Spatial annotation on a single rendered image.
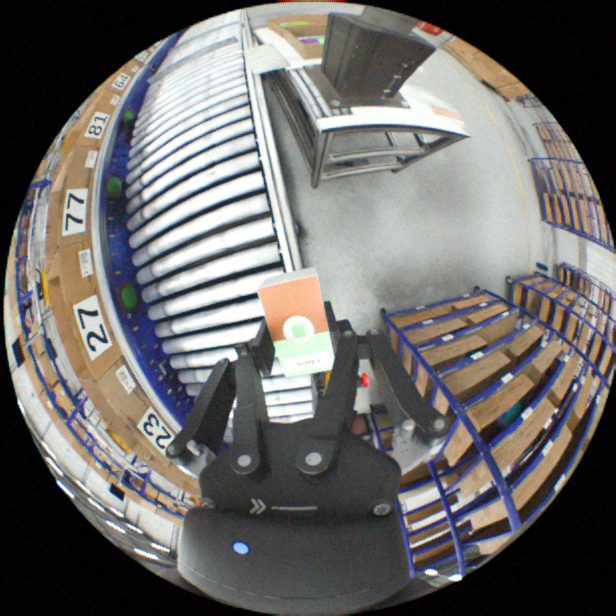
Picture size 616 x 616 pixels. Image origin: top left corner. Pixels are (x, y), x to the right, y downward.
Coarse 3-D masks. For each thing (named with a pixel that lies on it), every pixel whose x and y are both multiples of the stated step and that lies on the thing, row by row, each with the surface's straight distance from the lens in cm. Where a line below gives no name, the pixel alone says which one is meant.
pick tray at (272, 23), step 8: (288, 16) 134; (296, 16) 135; (304, 16) 136; (312, 16) 138; (320, 16) 139; (272, 24) 120; (304, 24) 108; (312, 24) 109; (320, 24) 110; (280, 32) 111
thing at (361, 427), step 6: (354, 414) 37; (360, 414) 30; (366, 414) 30; (354, 420) 30; (360, 420) 30; (366, 420) 30; (354, 426) 29; (360, 426) 29; (366, 426) 29; (354, 432) 29; (360, 432) 29; (366, 432) 29; (366, 438) 29; (372, 438) 31; (372, 444) 32
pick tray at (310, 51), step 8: (288, 32) 95; (296, 32) 106; (304, 32) 107; (312, 32) 108; (320, 32) 109; (288, 40) 100; (296, 40) 86; (296, 48) 90; (304, 48) 80; (312, 48) 81; (320, 48) 82; (304, 56) 83; (312, 56) 84; (320, 56) 85
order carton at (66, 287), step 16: (64, 256) 69; (64, 272) 68; (80, 272) 70; (48, 288) 95; (64, 288) 66; (80, 288) 68; (96, 288) 71; (64, 304) 96; (64, 320) 95; (64, 336) 94; (80, 336) 66; (112, 336) 71; (80, 352) 95; (112, 352) 71; (80, 368) 95; (96, 368) 67
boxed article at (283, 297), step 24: (264, 288) 18; (288, 288) 18; (312, 288) 18; (264, 312) 19; (288, 312) 19; (312, 312) 19; (288, 336) 20; (312, 336) 20; (288, 360) 21; (312, 360) 21
